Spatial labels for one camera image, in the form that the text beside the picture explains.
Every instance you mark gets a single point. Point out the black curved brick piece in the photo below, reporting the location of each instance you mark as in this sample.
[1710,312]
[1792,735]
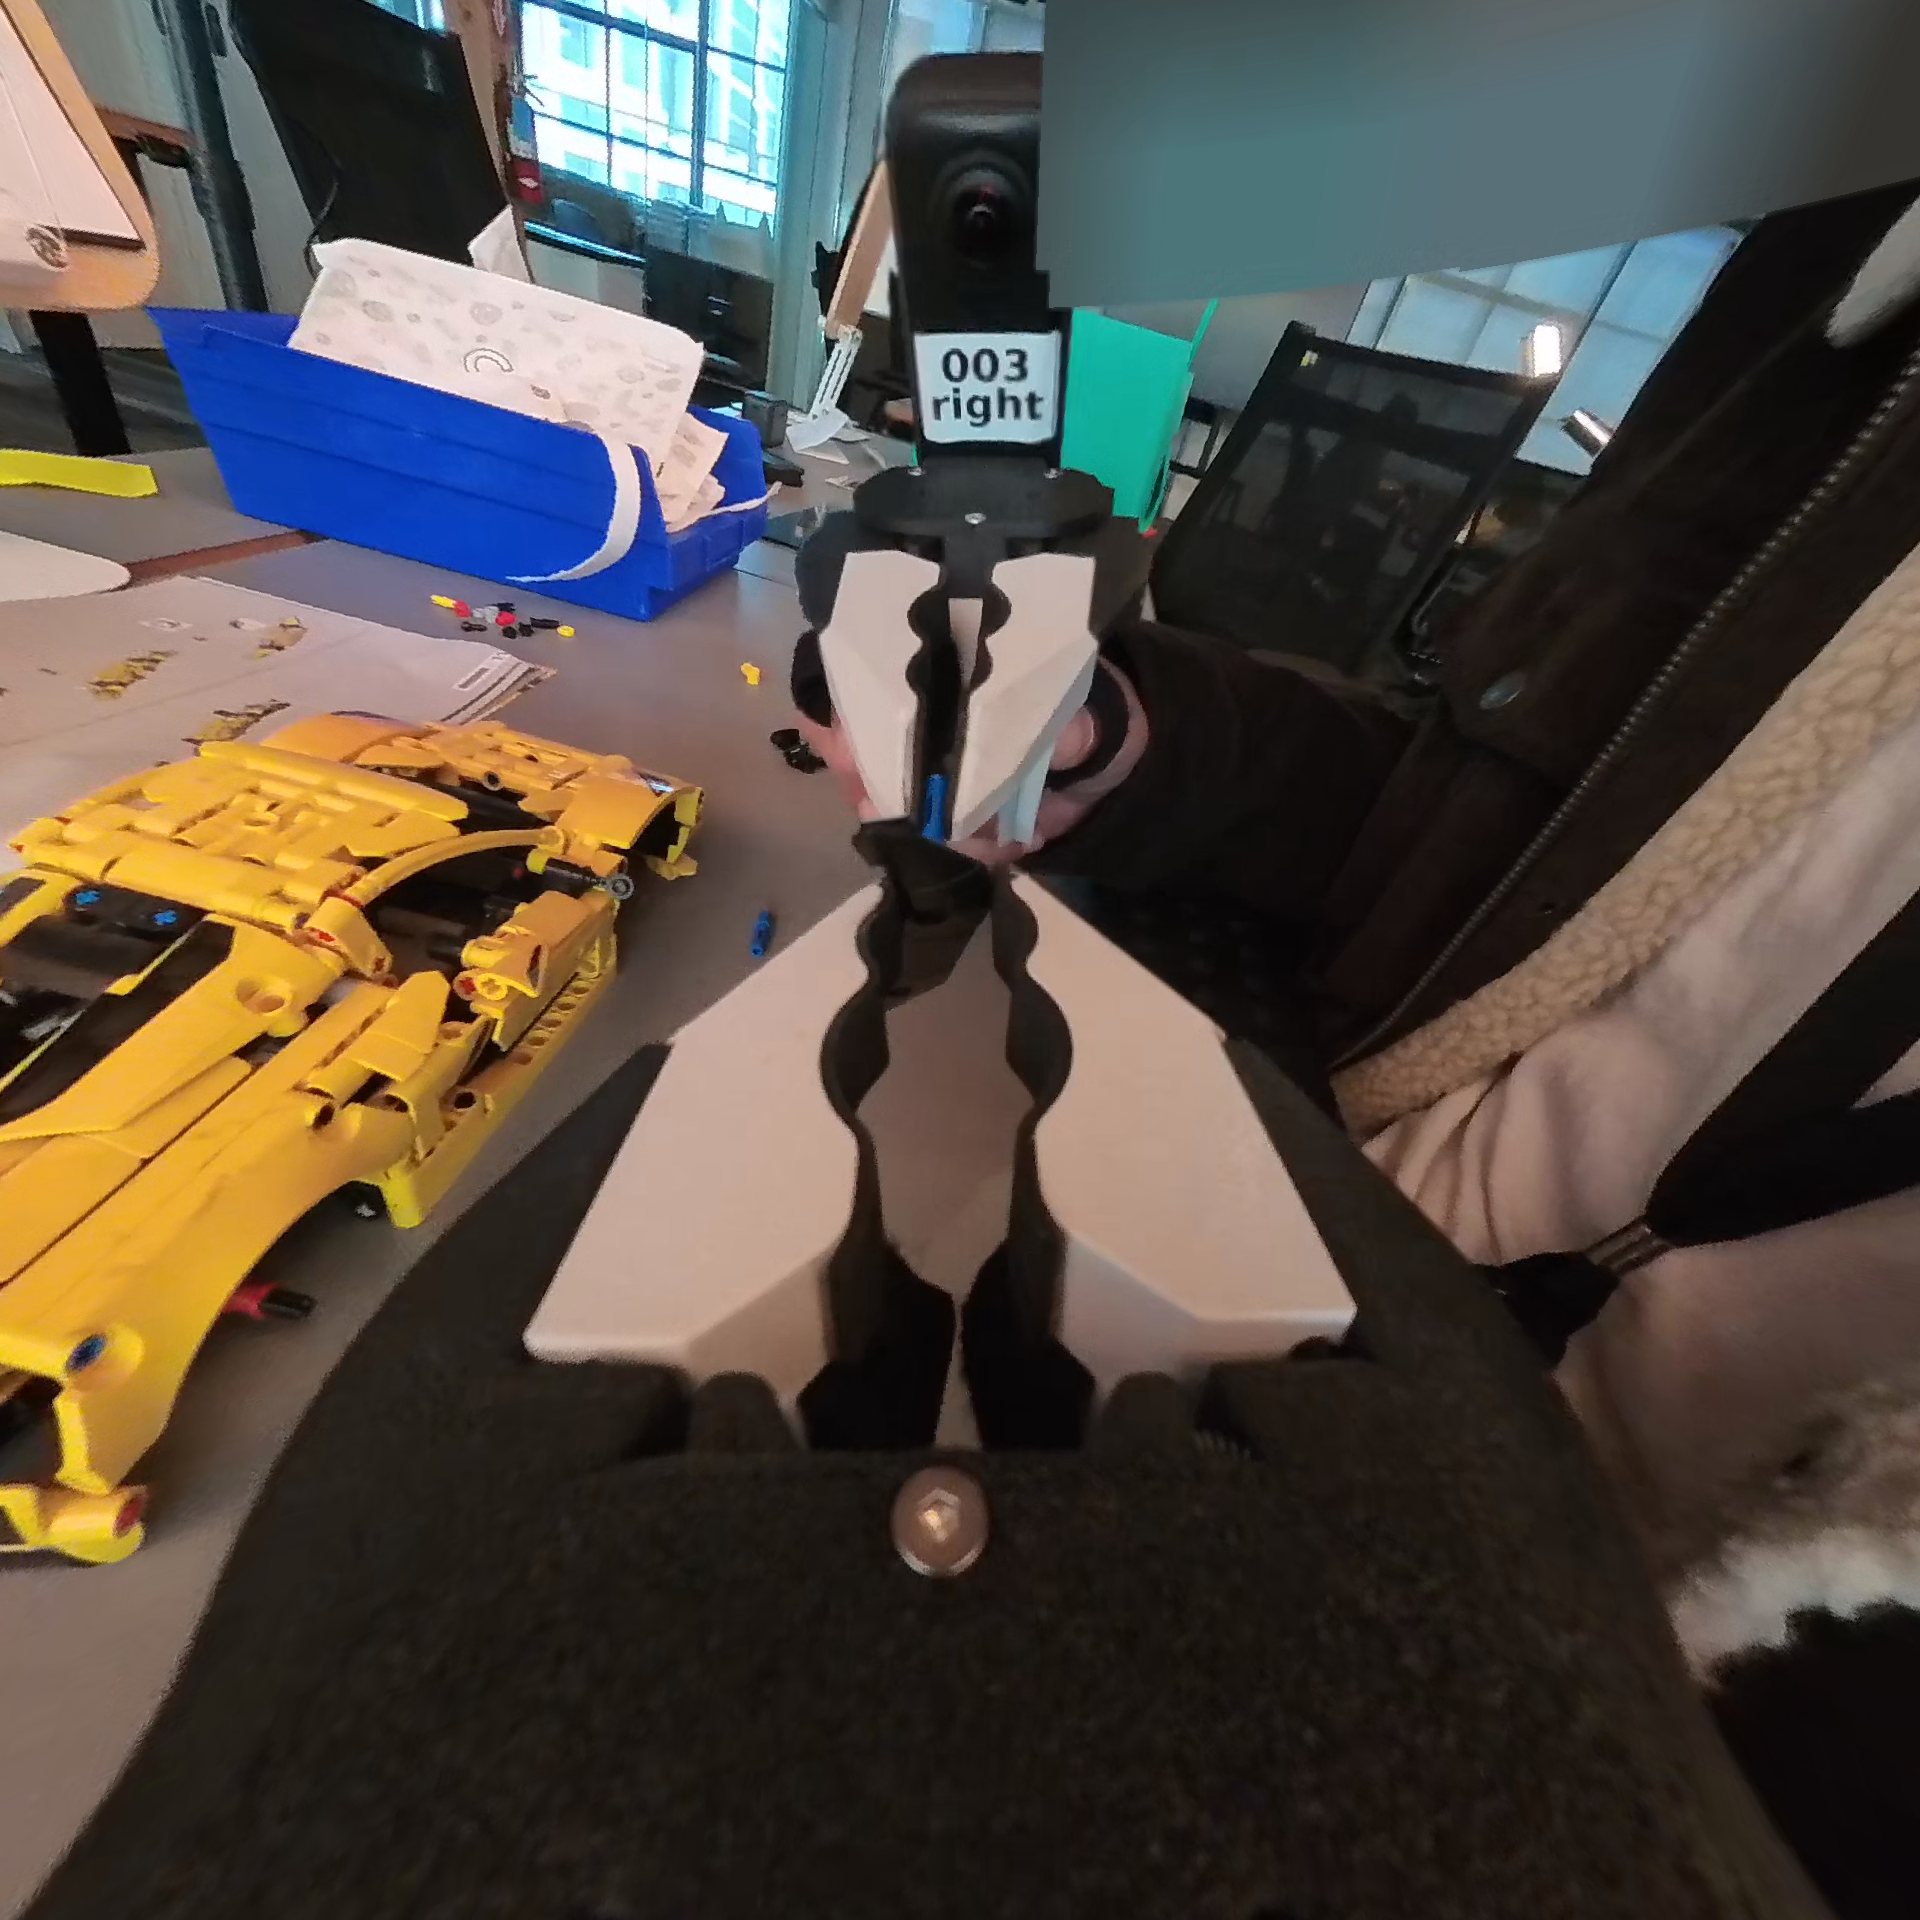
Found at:
[931,914]

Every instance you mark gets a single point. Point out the blue plastic bin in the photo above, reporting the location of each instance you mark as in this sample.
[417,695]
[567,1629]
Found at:
[420,496]

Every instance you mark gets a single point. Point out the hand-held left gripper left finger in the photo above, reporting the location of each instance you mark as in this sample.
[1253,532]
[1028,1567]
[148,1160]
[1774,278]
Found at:
[721,1184]

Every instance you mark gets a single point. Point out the open instruction booklet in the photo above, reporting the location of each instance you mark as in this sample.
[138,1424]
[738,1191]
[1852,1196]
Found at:
[182,660]

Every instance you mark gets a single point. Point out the blue connector pin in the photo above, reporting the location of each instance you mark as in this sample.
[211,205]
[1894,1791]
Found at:
[934,811]
[760,929]

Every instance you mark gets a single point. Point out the grey desk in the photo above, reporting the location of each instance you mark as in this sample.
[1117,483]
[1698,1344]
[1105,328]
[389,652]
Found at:
[704,703]

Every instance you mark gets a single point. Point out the cream hoodie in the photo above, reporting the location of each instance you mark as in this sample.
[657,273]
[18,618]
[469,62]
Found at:
[1725,1276]

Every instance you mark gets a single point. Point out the wooden desk lamp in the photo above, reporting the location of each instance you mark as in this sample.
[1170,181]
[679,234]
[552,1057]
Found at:
[850,331]

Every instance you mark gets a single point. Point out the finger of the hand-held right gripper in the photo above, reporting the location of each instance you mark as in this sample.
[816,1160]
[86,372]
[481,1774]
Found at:
[1034,660]
[869,660]

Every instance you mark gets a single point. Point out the yellow and black loose bricks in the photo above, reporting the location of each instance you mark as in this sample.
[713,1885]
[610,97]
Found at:
[793,747]

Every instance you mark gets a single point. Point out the teal plastic bin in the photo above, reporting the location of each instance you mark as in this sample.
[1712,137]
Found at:
[1142,389]

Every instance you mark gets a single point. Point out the person's right forearm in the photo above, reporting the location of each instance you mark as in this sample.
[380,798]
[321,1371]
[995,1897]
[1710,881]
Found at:
[1275,780]

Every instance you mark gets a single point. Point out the person's right hand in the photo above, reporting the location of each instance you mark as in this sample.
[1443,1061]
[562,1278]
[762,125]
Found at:
[1057,826]

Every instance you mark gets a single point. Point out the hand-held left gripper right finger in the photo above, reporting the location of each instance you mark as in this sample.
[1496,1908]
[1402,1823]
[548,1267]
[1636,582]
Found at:
[1184,1184]

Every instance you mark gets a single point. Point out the wooden instruction board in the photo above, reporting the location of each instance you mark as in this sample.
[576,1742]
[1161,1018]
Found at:
[60,149]

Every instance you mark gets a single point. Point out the patterned white paper bag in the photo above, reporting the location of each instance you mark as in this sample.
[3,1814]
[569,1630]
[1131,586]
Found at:
[497,345]

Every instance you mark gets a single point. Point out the cluster of tiny pin pieces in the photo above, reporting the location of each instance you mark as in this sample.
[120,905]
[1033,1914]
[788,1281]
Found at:
[497,615]

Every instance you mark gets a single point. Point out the red fire extinguisher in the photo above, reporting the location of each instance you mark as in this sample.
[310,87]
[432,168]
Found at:
[524,158]

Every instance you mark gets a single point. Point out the yellow brick toy car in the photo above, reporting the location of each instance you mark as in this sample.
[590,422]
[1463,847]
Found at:
[225,975]

